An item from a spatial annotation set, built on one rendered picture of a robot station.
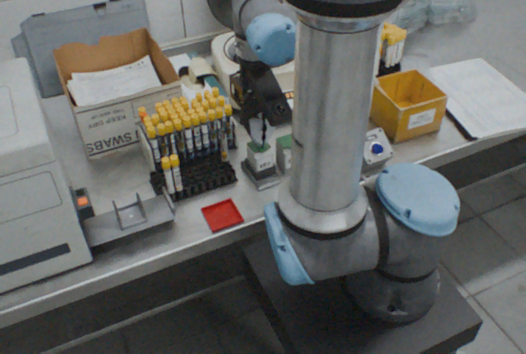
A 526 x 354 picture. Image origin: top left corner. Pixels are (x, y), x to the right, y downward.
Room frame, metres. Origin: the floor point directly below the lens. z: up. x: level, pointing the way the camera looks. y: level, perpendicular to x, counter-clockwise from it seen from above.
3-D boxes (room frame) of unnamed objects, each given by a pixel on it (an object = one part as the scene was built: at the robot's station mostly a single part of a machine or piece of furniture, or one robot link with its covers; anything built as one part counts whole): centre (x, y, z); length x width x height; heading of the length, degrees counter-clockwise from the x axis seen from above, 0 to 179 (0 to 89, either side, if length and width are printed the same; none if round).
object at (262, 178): (0.86, 0.00, 0.89); 0.09 x 0.05 x 0.04; 27
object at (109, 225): (0.69, 0.27, 0.92); 0.21 x 0.07 x 0.05; 114
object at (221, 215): (0.73, 0.08, 0.88); 0.07 x 0.07 x 0.01; 24
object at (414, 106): (1.03, -0.35, 0.92); 0.13 x 0.13 x 0.10; 22
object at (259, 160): (0.86, 0.00, 0.92); 0.05 x 0.04 x 0.06; 27
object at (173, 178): (0.84, 0.15, 0.93); 0.17 x 0.09 x 0.11; 115
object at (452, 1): (1.61, -0.60, 0.94); 0.20 x 0.17 x 0.14; 96
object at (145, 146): (0.95, 0.17, 0.91); 0.20 x 0.10 x 0.07; 114
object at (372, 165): (0.90, -0.23, 0.92); 0.13 x 0.07 x 0.08; 24
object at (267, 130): (0.88, -0.01, 1.00); 0.06 x 0.03 x 0.09; 27
